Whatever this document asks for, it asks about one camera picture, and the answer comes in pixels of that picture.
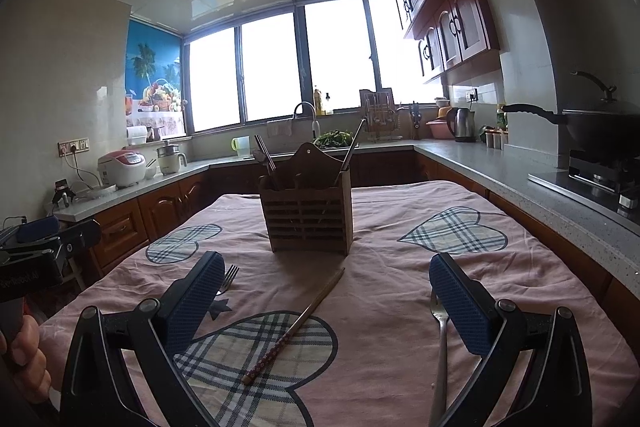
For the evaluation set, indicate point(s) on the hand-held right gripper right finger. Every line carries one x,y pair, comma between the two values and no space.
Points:
460,307

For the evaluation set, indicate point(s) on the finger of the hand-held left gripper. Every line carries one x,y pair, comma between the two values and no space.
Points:
40,229
82,238

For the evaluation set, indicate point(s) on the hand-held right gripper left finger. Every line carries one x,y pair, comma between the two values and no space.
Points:
197,302

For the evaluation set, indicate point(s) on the metal fork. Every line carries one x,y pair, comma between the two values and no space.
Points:
441,357
229,279

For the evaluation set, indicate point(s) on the red patterned wooden chopstick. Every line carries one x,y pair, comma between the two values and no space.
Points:
295,327

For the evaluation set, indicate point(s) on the wooden utensil holder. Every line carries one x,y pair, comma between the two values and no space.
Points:
305,212

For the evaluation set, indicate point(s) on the person's left hand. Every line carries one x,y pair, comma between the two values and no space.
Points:
27,357

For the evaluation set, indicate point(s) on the small black device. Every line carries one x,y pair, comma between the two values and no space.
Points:
63,193

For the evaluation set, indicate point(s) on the white and red rice cooker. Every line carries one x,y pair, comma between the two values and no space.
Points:
121,169

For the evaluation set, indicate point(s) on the pink heart-print tablecloth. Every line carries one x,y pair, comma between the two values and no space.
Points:
380,287

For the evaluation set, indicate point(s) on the paper towel roll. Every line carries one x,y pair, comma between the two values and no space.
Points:
137,136

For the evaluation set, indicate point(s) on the white electric cooking pot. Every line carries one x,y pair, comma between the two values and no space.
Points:
170,159

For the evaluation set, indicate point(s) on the row of spice jars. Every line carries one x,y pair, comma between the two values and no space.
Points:
496,139

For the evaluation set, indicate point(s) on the pink plastic basin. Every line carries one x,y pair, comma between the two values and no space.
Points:
439,129

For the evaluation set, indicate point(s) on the tropical fruit print blind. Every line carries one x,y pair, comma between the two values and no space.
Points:
155,72

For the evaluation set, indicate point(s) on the gas stove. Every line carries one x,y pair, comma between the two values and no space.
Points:
590,179

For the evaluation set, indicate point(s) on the stainless steel electric kettle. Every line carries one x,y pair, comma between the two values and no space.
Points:
462,124

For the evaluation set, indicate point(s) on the knife block with scissors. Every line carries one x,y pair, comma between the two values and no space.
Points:
415,122

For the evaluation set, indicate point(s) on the white dish cloth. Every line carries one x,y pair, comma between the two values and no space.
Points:
280,128

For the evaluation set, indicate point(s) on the orange bowl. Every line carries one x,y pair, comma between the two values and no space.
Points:
443,113

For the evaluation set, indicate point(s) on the yellow-capped green bottle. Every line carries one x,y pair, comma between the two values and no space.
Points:
501,117

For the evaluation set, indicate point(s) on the metal dish rack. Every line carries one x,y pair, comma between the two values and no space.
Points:
380,117

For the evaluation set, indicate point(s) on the green vegetables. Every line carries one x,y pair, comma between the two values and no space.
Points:
332,138

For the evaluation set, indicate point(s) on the chrome kitchen faucet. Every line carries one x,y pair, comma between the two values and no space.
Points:
306,107

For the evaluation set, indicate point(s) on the yellow oil bottle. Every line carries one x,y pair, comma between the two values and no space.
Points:
318,102

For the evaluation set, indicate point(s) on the large kitchen window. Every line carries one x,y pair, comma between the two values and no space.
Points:
270,72

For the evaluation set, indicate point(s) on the wall socket strip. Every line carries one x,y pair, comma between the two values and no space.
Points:
73,147

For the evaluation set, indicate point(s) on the wall socket with plug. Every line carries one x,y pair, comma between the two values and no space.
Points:
471,96

